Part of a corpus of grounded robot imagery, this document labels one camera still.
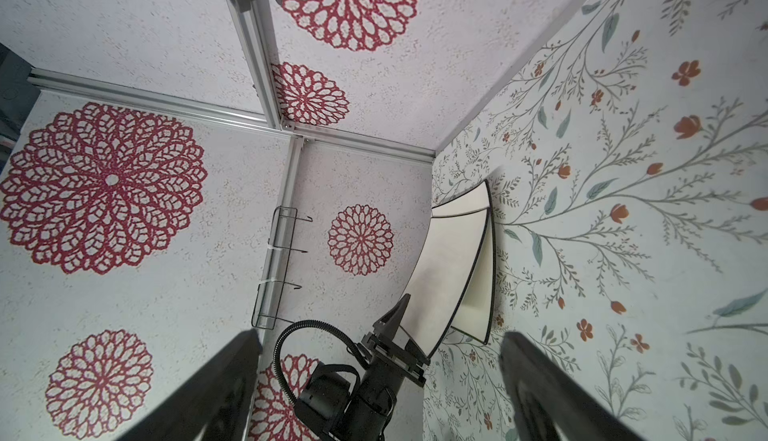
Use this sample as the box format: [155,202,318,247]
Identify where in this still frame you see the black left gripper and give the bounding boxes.
[293,294,429,440]

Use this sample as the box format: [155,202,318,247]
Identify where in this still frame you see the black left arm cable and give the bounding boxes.
[272,319,370,406]

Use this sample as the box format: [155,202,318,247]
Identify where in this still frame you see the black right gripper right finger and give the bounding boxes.
[499,331,640,440]

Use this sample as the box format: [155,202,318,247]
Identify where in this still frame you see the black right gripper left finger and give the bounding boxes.
[120,329,262,440]

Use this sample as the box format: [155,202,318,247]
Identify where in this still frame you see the black wire wall basket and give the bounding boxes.
[251,206,313,330]

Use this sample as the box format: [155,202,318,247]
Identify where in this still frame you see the white square plate black rim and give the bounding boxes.
[400,210,488,358]

